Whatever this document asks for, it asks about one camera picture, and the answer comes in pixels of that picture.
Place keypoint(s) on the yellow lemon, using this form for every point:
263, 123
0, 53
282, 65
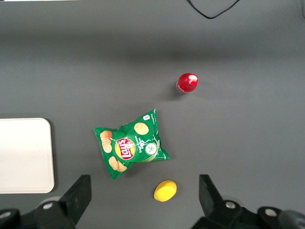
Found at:
165, 190

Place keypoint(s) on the green Lays chips bag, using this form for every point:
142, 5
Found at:
133, 145

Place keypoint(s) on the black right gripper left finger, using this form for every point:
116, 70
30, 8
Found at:
76, 198

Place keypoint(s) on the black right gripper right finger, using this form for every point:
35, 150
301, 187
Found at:
212, 198

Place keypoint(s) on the red soda bottle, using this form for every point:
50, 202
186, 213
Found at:
187, 83

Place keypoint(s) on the white rectangular plastic tray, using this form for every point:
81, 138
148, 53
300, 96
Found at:
25, 155

